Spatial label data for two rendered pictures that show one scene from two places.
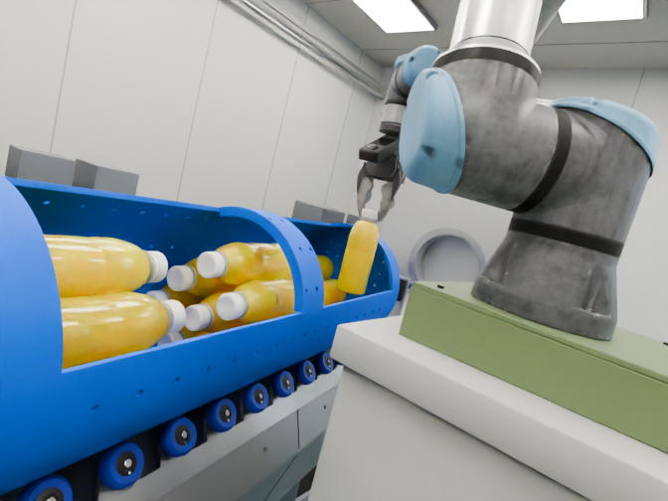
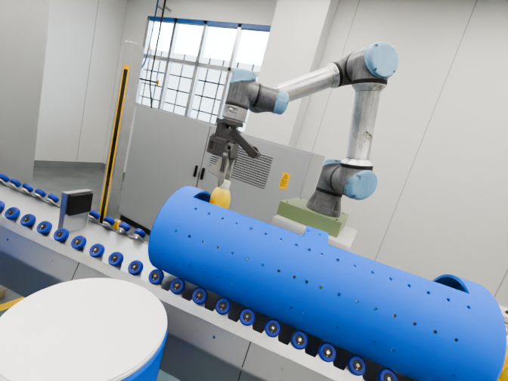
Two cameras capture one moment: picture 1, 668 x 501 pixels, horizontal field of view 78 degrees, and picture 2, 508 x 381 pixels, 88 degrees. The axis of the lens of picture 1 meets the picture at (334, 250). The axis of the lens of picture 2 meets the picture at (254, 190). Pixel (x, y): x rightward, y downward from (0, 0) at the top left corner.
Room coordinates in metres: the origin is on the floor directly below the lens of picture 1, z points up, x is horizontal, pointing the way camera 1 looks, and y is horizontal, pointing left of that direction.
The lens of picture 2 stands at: (1.04, 0.80, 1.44)
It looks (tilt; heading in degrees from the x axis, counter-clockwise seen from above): 11 degrees down; 257
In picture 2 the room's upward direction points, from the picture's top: 16 degrees clockwise
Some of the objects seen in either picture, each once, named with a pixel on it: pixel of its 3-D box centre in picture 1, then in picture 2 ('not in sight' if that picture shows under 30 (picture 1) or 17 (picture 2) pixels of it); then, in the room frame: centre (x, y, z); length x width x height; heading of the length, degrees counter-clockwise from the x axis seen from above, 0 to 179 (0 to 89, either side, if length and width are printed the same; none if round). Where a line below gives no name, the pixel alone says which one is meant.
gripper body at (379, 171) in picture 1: (390, 155); (226, 139); (0.98, -0.07, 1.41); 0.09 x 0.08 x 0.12; 154
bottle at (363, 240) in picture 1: (359, 253); (218, 209); (0.95, -0.06, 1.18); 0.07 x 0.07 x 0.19
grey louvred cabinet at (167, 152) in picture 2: not in sight; (209, 191); (0.88, -2.13, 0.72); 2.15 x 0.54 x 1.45; 144
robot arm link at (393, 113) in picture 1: (397, 119); (234, 114); (0.97, -0.06, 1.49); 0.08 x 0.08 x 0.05
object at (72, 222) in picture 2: (390, 296); (76, 211); (1.44, -0.23, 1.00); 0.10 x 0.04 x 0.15; 64
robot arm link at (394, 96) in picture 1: (407, 83); (241, 89); (0.97, -0.07, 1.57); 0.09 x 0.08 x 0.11; 6
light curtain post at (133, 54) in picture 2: not in sight; (106, 216); (1.44, -0.60, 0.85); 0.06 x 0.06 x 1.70; 64
